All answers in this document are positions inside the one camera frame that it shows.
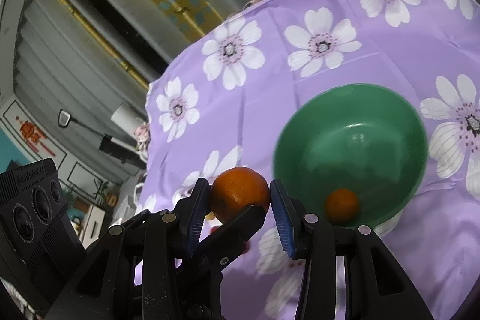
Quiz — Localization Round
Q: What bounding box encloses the white paper roll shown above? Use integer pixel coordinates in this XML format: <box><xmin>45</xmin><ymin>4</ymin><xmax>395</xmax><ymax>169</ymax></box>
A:
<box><xmin>111</xmin><ymin>102</ymin><xmax>146</xmax><ymax>138</ymax></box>

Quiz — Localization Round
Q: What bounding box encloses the green plastic bowl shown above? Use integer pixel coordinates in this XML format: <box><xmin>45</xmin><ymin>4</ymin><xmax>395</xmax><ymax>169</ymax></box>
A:
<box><xmin>272</xmin><ymin>84</ymin><xmax>428</xmax><ymax>228</ymax></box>

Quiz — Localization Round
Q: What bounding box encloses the small orange tangerine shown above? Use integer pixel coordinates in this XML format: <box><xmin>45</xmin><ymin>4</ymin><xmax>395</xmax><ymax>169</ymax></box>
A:
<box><xmin>324</xmin><ymin>188</ymin><xmax>360</xmax><ymax>225</ymax></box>

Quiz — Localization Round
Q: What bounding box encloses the purple floral tablecloth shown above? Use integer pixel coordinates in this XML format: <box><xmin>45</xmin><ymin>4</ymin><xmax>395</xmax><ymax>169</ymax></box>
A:
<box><xmin>139</xmin><ymin>0</ymin><xmax>479</xmax><ymax>319</ymax></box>

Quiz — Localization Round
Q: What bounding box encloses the black tripod stand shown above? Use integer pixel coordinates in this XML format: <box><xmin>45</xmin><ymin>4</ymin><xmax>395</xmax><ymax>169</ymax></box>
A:
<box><xmin>58</xmin><ymin>109</ymin><xmax>146</xmax><ymax>170</ymax></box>

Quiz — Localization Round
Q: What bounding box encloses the large orange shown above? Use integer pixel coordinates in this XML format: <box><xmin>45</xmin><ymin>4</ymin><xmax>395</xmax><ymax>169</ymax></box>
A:
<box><xmin>210</xmin><ymin>166</ymin><xmax>270</xmax><ymax>223</ymax></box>

